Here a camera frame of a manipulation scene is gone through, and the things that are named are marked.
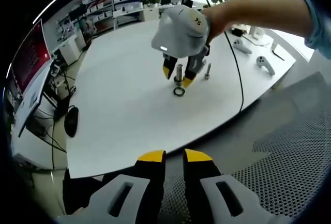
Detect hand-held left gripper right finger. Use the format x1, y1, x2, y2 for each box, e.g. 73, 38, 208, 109
183, 148, 282, 224

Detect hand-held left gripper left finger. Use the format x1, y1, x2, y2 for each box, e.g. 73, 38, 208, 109
55, 150, 167, 224

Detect thick threaded metal stud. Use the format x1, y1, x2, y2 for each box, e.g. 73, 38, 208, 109
173, 64, 185, 83

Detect thin threaded metal stud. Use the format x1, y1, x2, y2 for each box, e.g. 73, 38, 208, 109
204, 63, 213, 81

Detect person's right hand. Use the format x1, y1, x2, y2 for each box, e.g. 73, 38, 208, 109
203, 1, 234, 45

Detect small potted green plant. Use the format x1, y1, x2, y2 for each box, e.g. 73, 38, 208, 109
143, 0, 161, 9

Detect person's dark trouser leg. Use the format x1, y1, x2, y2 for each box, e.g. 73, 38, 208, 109
61, 168, 104, 216

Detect white handheld controller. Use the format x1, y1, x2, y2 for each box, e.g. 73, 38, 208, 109
232, 38, 253, 55
255, 55, 276, 76

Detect white storage shelves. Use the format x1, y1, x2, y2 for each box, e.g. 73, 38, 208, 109
56, 0, 146, 34

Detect grey mesh chair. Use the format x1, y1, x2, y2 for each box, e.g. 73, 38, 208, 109
159, 71, 331, 224

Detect black desk foot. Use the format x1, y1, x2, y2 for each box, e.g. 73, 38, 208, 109
64, 106, 80, 138

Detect white low cabinet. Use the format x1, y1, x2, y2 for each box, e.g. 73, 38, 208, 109
58, 31, 81, 66

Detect person's light blue shirt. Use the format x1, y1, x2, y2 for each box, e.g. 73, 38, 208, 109
293, 0, 331, 59

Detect white standing desk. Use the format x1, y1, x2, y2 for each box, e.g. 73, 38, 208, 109
14, 58, 55, 138

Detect red screen monitor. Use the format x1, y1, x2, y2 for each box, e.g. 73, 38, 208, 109
9, 18, 52, 98

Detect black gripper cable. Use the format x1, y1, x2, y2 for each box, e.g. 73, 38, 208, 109
185, 0, 244, 114

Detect black desk cables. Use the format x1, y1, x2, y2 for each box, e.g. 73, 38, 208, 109
46, 60, 79, 155

